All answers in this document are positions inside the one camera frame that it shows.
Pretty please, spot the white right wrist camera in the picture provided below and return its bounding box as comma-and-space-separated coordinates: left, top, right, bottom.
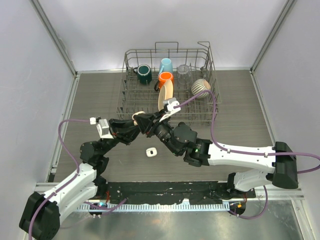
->
159, 97, 181, 122

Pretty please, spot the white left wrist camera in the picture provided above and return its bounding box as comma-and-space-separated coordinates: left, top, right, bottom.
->
96, 119, 114, 139

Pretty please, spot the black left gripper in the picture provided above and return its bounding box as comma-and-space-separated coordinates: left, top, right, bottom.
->
99, 118, 140, 157

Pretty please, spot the white earbud charging case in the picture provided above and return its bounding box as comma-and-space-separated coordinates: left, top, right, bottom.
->
145, 147, 158, 158

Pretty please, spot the clear glass cup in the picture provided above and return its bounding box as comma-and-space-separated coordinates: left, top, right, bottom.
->
177, 64, 192, 85

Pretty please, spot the beige plate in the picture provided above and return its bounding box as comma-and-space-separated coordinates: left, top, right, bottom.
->
157, 80, 174, 111

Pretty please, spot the grey wire dish rack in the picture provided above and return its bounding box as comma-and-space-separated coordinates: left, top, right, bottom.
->
116, 41, 221, 124

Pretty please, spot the striped ceramic bowl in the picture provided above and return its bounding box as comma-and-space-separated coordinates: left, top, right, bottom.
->
191, 78, 211, 99

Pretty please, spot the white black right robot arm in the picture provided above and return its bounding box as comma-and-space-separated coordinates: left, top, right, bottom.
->
132, 112, 299, 198

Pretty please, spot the white slotted cable duct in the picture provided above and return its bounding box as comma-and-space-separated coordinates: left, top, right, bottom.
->
77, 201, 231, 213

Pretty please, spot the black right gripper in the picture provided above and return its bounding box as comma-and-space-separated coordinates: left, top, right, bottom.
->
134, 109, 181, 157

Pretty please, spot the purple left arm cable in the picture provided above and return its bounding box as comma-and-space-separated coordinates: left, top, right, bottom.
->
27, 117, 128, 240

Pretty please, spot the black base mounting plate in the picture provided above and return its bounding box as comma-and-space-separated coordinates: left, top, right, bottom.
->
97, 181, 256, 205

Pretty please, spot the light blue mug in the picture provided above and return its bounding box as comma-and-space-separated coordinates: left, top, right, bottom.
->
159, 58, 173, 75

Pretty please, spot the beige small earbud case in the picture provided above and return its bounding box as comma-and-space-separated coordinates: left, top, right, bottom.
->
131, 111, 146, 127

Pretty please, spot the dark green mug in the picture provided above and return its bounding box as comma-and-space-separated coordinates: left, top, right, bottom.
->
133, 64, 152, 85

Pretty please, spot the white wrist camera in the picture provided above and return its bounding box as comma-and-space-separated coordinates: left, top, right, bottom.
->
159, 97, 181, 122
96, 119, 114, 139

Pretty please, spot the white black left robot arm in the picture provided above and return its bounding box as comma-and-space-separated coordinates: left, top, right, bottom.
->
19, 117, 140, 240

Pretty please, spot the orange mug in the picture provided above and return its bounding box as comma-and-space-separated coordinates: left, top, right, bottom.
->
154, 71, 174, 92

